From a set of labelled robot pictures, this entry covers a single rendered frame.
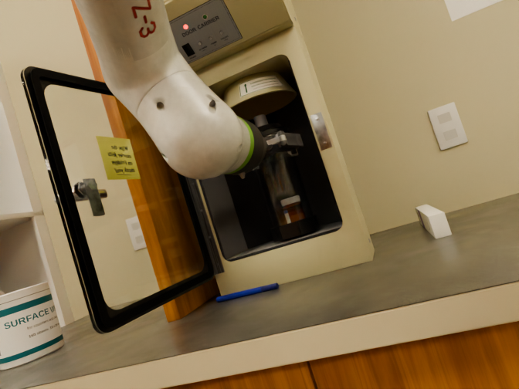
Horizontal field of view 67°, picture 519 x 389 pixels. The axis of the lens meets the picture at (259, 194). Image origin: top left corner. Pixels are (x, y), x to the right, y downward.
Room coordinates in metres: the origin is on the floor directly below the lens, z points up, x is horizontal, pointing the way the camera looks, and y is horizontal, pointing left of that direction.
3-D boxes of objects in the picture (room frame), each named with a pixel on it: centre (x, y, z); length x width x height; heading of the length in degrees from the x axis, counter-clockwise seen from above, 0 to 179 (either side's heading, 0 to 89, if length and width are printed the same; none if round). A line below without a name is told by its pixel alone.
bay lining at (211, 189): (0.91, -0.05, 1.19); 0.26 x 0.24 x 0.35; 72
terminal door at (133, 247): (0.68, 0.20, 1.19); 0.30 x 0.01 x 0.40; 155
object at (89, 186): (0.58, 0.24, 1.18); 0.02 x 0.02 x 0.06; 65
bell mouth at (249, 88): (0.88, -0.06, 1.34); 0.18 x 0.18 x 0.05
